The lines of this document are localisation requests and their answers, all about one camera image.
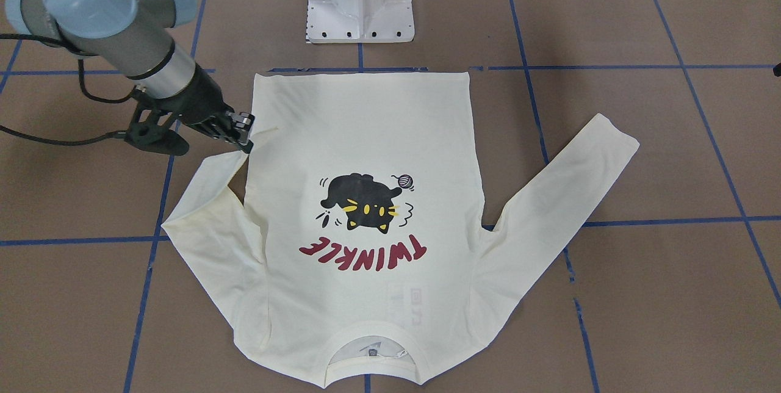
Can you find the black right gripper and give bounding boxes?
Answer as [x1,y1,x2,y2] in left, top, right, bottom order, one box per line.
[160,63,255,154]

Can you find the cream long-sleeve printed shirt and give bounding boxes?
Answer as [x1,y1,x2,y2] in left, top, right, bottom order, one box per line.
[162,71,639,388]

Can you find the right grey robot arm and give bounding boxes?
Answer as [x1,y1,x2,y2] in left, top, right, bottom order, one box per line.
[2,0,254,156]

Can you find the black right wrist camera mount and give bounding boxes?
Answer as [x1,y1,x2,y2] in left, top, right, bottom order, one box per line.
[123,103,190,156]

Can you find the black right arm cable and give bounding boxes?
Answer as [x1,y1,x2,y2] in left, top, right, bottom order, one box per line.
[0,33,147,147]

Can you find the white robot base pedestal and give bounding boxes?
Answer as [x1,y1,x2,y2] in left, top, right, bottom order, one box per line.
[305,0,416,45]

